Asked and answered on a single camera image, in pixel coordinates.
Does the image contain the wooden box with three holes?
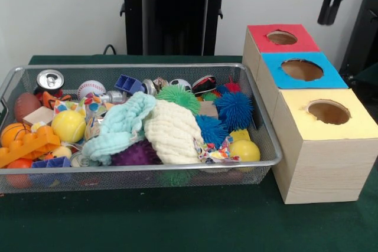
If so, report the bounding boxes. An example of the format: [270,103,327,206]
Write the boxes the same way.
[242,23,378,205]

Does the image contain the silver mesh bin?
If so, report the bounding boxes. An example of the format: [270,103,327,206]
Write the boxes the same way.
[0,63,283,195]

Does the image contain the black chair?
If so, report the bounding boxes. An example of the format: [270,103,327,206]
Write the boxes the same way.
[338,0,378,87]

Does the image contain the dark green side table cloth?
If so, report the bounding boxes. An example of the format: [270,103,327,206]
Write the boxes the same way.
[353,64,378,87]

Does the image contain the large blue spiky ball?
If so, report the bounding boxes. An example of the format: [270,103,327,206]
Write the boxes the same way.
[212,91,254,133]

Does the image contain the green spiky ball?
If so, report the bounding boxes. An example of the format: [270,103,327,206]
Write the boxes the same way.
[155,84,201,116]

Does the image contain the cream white cloth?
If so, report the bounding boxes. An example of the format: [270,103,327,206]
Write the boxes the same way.
[144,98,204,165]

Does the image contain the mint green cloth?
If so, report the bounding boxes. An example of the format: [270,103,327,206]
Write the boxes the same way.
[82,91,158,166]

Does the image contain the white baseball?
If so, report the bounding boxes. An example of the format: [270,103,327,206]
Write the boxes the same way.
[77,80,107,101]

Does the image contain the yellow tennis ball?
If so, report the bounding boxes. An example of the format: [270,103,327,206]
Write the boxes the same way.
[51,110,87,143]

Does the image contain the silver topped soda can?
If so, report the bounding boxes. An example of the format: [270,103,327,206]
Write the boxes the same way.
[33,69,65,96]

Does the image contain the brown toy football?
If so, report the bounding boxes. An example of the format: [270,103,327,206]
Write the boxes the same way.
[14,92,42,123]

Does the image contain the orange toy building brick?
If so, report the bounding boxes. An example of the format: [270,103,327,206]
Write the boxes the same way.
[0,125,62,169]

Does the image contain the orange toy basketball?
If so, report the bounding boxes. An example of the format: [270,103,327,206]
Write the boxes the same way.
[0,122,32,148]

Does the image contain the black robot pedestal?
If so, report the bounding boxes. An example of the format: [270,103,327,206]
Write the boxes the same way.
[113,0,239,56]

